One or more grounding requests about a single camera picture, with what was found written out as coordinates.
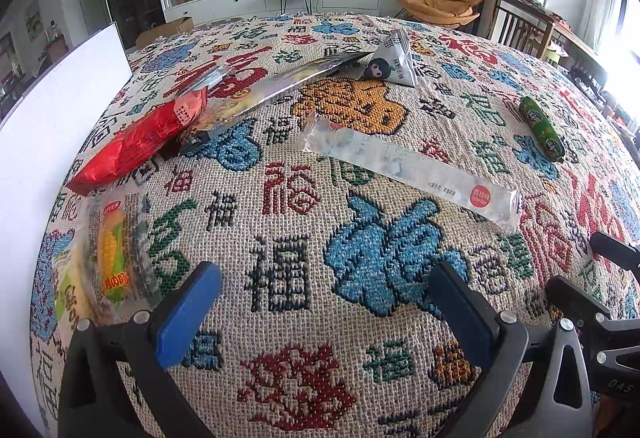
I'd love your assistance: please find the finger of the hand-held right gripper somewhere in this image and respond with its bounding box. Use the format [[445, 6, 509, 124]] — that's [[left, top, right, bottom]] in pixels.
[[589, 231, 640, 275], [545, 275, 640, 355]]

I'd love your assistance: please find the long white snack packet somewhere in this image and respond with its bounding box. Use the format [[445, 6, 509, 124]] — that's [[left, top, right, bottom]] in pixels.
[[300, 113, 523, 234]]

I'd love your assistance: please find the red snack packet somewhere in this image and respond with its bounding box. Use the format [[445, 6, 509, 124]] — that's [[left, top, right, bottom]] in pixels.
[[65, 86, 210, 197]]

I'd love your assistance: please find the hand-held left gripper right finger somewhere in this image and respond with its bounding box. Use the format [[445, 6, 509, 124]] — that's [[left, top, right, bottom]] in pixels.
[[429, 261, 596, 438]]

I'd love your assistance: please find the grey triangular snack packet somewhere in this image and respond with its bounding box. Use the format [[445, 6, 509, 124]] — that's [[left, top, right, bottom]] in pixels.
[[362, 28, 418, 89]]

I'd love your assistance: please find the wooden dining table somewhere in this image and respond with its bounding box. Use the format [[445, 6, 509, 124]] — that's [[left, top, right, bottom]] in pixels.
[[520, 0, 608, 84]]

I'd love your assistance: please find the wooden dining chair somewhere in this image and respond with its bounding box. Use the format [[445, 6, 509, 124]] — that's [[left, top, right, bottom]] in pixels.
[[487, 0, 556, 59]]

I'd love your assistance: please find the printed woven blanket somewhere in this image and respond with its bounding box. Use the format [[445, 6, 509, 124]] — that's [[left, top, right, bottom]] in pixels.
[[30, 11, 640, 438]]

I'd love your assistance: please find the long silver yellow snack packet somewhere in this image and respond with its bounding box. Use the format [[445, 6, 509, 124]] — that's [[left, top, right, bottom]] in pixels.
[[192, 52, 373, 131]]

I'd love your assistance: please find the yellow green snack packet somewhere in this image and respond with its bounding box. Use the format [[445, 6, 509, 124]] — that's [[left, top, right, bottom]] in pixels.
[[50, 228, 101, 354]]

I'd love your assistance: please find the green sausage stick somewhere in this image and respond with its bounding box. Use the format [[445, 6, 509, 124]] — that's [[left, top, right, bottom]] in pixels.
[[518, 96, 566, 162]]

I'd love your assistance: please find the clear corn packet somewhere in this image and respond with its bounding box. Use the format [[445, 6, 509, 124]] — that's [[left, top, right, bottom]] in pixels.
[[82, 191, 161, 319]]

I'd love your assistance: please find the white board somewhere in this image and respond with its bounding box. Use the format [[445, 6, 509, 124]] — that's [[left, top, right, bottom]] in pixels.
[[0, 22, 134, 399]]

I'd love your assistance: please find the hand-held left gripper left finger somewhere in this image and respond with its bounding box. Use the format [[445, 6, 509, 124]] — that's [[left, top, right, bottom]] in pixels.
[[57, 261, 222, 438]]

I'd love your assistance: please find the cardboard box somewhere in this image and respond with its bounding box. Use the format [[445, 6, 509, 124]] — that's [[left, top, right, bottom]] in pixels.
[[135, 17, 195, 49]]

